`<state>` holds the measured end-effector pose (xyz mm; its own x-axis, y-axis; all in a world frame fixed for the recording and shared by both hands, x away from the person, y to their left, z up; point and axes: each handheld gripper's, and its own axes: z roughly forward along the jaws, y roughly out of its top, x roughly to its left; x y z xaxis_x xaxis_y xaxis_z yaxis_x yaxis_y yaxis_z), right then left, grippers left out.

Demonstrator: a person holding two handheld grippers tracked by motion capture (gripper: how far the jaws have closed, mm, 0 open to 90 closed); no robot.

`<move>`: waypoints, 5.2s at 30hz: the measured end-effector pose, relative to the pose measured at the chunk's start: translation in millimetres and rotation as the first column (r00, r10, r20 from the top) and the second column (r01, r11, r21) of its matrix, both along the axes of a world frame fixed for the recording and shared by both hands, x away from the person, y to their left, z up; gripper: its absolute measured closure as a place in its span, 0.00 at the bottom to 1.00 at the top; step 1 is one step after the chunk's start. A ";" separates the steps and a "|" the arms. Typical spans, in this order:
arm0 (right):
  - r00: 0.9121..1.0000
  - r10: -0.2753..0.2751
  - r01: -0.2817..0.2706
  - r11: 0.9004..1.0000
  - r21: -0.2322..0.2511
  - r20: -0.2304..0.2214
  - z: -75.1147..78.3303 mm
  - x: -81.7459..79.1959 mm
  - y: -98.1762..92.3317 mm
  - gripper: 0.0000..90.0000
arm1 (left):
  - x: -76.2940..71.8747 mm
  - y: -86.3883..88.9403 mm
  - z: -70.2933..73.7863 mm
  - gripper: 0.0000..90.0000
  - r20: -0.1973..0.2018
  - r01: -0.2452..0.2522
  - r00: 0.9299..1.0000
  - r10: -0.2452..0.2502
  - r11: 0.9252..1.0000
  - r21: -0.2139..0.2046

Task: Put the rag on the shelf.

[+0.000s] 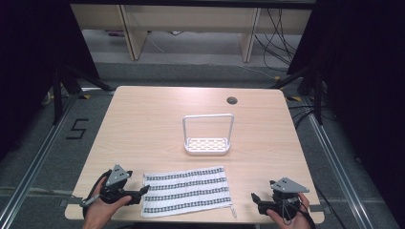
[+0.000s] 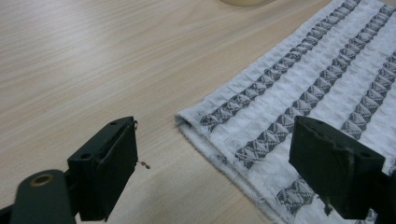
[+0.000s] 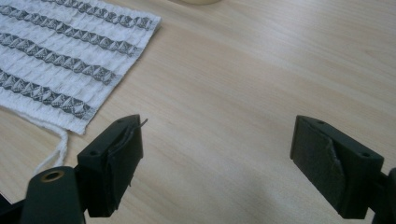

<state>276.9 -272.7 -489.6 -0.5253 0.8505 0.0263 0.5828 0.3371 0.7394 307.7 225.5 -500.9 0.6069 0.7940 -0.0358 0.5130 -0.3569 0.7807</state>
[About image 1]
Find black metal stand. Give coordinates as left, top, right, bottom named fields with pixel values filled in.
left=52, top=65, right=115, bottom=126
left=269, top=65, right=327, bottom=126

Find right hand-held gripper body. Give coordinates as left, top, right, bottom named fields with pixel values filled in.
left=268, top=177, right=310, bottom=221

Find white plastic rack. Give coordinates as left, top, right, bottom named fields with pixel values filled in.
left=181, top=113, right=236, bottom=156

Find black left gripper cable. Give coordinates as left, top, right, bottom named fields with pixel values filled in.
left=80, top=169, right=113, bottom=220

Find black floor cables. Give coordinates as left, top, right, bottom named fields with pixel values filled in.
left=288, top=104, right=323, bottom=130

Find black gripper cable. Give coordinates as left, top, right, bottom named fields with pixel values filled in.
left=299, top=201, right=316, bottom=229
left=80, top=169, right=113, bottom=220

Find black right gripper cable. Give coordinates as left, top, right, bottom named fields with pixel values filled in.
left=299, top=201, right=316, bottom=229

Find dark curtain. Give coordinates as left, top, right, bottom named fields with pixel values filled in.
left=287, top=0, right=405, bottom=223
left=0, top=0, right=100, bottom=161

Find person's right hand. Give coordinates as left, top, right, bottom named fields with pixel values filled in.
left=266, top=193, right=312, bottom=229

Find bundle of black cables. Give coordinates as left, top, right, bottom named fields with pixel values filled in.
left=254, top=8, right=303, bottom=71

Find light wooden desk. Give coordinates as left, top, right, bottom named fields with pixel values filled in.
left=70, top=3, right=313, bottom=63

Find person's left hand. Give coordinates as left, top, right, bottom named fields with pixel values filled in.
left=83, top=177, right=133, bottom=229

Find aluminium floor rail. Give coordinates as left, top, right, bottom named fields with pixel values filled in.
left=300, top=94, right=378, bottom=229
left=0, top=90, right=84, bottom=229

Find white striped towel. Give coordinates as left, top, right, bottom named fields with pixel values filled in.
left=140, top=165, right=239, bottom=219

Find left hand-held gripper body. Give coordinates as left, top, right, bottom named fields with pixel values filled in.
left=99, top=164, right=134, bottom=205

